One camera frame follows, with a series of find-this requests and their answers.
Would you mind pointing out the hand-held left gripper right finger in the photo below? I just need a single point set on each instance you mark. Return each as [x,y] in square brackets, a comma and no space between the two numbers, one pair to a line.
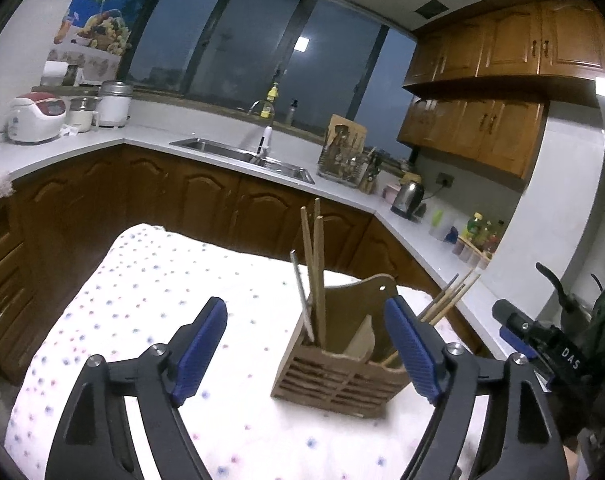
[412,355]

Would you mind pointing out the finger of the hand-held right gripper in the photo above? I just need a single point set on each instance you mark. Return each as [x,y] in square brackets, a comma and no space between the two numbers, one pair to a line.
[551,281]
[512,317]

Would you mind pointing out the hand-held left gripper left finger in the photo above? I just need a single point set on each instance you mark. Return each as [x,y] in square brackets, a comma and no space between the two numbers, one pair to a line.
[200,355]

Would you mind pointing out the wooden chopstick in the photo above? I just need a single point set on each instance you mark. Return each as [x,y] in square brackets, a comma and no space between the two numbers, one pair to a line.
[440,295]
[309,270]
[322,280]
[460,296]
[452,292]

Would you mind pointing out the wooden utensil holder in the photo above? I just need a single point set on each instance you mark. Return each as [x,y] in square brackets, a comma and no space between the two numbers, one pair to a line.
[332,380]

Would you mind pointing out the metal chopstick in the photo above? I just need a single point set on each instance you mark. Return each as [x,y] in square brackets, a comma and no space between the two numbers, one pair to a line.
[301,295]

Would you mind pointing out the dark drink bottle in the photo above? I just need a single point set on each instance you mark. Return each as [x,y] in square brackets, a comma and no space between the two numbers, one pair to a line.
[493,237]

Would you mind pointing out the spice jar set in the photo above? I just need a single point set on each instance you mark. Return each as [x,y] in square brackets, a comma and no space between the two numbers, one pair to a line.
[470,253]

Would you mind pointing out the dotted white tablecloth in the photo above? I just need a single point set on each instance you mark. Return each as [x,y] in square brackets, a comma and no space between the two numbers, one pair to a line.
[157,285]

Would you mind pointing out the yellow cap drink bottle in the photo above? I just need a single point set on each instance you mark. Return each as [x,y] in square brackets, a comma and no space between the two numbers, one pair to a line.
[475,227]

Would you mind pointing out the small blue container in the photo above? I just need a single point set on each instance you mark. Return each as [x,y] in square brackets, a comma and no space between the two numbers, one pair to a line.
[452,235]

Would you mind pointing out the green and white cup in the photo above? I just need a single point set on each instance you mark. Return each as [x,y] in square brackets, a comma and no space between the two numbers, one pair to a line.
[437,221]

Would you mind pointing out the steel electric kettle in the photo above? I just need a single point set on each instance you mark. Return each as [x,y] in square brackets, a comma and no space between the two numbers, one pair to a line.
[407,199]

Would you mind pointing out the wooden lower cabinets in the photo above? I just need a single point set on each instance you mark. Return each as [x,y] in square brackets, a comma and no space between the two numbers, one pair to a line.
[182,195]

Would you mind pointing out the wooden cabinets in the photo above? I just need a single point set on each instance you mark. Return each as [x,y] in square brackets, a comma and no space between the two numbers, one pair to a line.
[182,195]
[507,60]

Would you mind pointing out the pink cup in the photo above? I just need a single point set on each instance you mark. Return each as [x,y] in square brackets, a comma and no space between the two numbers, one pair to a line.
[391,191]

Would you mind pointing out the knife block with knives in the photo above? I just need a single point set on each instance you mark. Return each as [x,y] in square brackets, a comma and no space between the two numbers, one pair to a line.
[371,177]

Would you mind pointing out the steel kitchen sink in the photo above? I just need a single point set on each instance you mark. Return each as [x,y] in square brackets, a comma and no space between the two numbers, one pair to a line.
[242,157]

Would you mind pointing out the steel faucet with white nozzle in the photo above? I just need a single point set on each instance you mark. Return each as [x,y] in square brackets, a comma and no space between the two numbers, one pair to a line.
[266,141]

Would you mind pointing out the wooden upper cabinets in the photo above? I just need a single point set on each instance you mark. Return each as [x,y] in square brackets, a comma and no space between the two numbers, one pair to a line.
[507,60]

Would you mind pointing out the white kitchen countertop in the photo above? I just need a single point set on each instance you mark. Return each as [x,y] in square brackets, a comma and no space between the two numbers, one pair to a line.
[147,135]

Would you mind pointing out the wooden cutting board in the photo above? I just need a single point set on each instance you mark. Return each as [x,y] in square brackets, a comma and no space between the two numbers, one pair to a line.
[345,132]

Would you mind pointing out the dark pump bottle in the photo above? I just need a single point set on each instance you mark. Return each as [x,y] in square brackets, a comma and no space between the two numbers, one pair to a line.
[292,114]

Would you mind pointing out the yellow dish soap bottle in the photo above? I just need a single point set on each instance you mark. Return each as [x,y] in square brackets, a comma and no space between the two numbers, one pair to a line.
[271,104]

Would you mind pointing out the white cooker with steel lid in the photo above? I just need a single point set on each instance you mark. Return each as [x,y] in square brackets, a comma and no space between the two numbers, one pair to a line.
[113,105]

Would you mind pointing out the white and red rice cooker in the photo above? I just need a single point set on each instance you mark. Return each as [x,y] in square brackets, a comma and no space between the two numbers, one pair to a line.
[35,117]

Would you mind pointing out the ceiling vent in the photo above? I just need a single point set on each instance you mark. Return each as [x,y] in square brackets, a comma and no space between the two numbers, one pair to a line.
[430,8]

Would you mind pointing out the dark kitchen window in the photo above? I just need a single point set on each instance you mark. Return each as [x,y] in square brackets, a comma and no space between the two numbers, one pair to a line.
[232,45]

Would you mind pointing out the white storage box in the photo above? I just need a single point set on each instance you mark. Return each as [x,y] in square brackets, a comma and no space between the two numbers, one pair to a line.
[55,73]

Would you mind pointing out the wall socket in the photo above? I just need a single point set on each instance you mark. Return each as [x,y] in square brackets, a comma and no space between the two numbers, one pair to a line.
[446,178]

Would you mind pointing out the tropical fruit wall poster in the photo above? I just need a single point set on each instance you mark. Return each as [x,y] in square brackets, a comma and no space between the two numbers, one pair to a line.
[100,10]

